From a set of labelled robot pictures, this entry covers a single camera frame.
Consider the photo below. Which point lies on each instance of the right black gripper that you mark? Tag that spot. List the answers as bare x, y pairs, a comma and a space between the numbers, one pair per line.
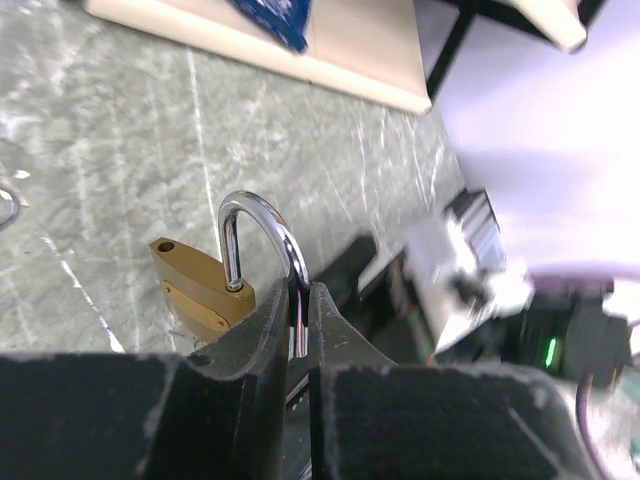
386, 311

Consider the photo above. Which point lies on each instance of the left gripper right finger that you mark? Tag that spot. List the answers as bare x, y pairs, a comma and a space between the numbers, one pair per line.
374, 419

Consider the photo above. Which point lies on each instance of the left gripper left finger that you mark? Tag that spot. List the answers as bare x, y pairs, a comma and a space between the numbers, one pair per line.
216, 414

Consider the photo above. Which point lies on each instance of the brass padlock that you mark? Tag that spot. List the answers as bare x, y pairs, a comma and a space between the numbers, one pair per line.
210, 296

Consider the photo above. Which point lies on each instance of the beige three-tier shelf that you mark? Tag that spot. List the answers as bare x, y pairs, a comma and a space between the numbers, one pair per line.
368, 49

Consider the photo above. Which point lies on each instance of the blue snack bag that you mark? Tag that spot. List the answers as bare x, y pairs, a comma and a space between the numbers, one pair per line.
285, 20

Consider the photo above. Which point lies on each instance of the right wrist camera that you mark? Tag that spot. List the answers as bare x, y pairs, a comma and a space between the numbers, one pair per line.
458, 267

